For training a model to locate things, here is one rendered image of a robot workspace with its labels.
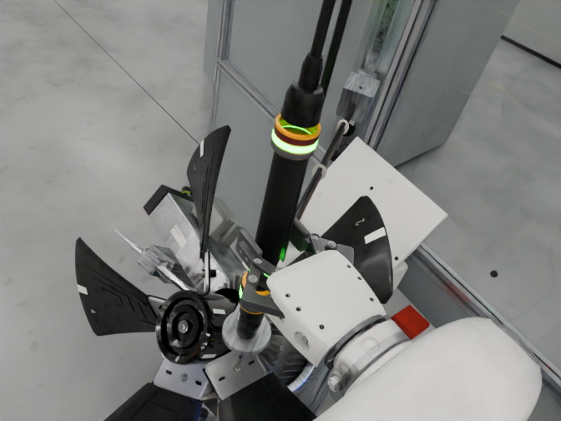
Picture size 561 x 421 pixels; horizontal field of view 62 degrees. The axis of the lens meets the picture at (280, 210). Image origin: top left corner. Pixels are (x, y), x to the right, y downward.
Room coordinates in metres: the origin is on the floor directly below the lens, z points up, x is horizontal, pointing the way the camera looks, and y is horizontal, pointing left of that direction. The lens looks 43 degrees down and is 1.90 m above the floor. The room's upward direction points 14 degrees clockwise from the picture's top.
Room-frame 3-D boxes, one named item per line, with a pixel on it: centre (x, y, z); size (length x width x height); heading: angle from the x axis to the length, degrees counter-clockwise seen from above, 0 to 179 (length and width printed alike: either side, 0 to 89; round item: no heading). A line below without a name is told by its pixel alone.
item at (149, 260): (0.63, 0.24, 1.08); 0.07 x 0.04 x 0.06; 55
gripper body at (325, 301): (0.30, -0.07, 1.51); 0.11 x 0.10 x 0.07; 45
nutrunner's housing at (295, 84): (0.38, 0.00, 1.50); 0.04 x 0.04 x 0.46
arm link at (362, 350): (0.25, -0.12, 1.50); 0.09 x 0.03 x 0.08; 135
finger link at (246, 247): (0.33, 0.02, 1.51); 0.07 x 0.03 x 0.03; 45
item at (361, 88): (0.99, -0.11, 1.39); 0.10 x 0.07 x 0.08; 170
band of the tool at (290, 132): (0.38, 0.00, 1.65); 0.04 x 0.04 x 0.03
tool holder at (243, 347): (0.39, 0.00, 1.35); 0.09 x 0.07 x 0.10; 170
